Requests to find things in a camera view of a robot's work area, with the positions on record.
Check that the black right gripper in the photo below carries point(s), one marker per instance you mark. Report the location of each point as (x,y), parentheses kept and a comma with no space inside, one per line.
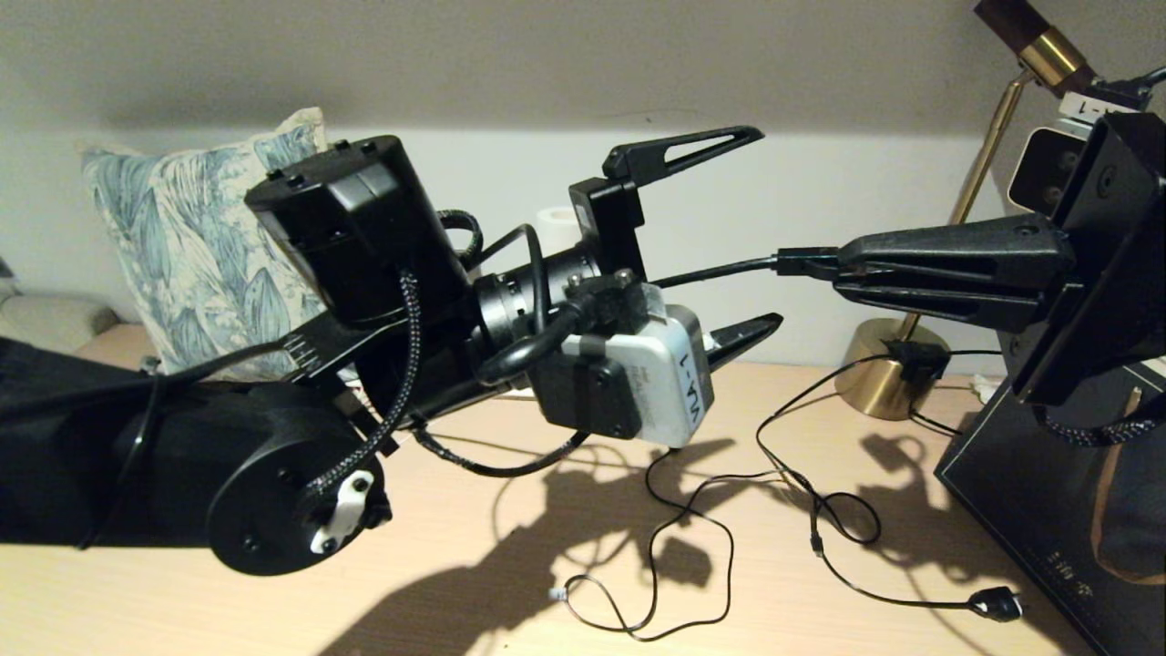
(1120,237)

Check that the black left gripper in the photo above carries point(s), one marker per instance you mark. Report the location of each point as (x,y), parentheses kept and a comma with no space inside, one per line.
(606,228)

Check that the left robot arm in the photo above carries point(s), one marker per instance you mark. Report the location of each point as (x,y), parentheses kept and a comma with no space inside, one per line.
(273,492)

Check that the white paper roll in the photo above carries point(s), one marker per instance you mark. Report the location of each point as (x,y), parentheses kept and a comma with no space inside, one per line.
(554,223)

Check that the brass desk lamp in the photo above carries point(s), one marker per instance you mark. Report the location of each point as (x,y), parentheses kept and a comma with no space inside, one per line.
(865,383)

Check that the blue leaf pattern pillow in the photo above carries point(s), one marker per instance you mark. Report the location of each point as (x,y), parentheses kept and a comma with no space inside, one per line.
(182,255)

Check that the grey sofa cushion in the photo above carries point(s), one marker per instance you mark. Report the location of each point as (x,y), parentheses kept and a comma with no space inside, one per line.
(46,319)

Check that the black lamp switch box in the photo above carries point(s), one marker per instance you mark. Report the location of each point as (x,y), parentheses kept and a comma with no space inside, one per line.
(915,359)

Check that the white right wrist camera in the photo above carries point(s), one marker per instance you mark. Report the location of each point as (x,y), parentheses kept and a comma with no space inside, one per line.
(1048,169)

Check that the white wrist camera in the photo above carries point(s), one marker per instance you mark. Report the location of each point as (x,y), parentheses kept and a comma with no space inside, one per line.
(1048,169)
(674,383)

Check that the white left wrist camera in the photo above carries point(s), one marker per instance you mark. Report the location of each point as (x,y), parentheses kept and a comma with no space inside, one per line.
(674,383)

